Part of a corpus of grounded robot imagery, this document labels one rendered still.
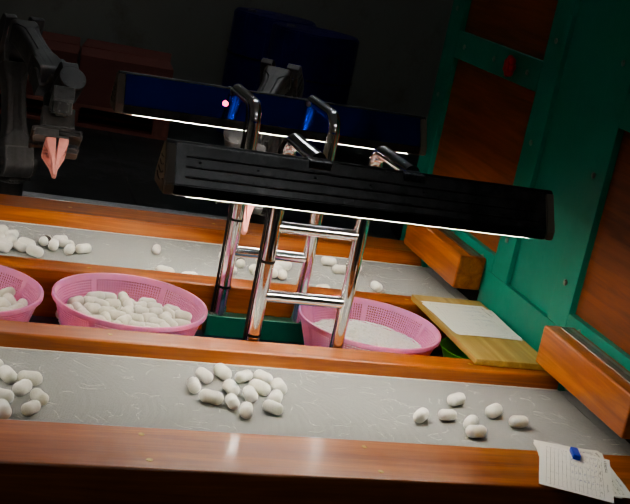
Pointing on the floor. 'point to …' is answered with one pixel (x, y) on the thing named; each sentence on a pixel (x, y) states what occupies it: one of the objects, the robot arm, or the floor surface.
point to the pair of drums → (241, 65)
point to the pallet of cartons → (139, 62)
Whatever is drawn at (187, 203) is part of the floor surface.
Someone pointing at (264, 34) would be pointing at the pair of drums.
